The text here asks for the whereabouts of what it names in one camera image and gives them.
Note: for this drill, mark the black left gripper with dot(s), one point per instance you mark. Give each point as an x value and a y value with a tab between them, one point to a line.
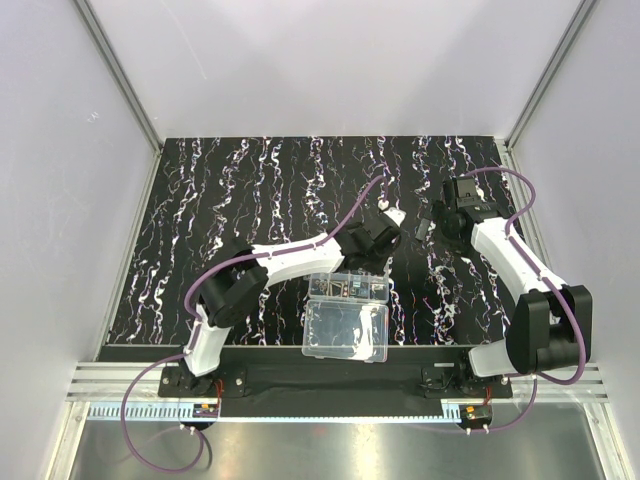
382	239

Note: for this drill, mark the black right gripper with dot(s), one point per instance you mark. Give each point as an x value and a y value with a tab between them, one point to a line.
437	215

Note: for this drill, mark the grey cable duct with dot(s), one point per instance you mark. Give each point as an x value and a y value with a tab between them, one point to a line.
236	411

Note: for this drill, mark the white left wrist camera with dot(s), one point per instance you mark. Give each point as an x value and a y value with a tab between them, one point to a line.
395	215

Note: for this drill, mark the aluminium frame profile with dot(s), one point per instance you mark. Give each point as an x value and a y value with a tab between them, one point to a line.
113	64

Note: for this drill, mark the clear plastic organizer box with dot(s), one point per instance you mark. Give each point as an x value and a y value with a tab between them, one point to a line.
339	324

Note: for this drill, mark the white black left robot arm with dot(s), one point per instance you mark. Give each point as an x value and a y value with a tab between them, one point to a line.
229	292

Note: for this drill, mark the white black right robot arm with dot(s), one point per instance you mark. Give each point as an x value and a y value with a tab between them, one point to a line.
549	334

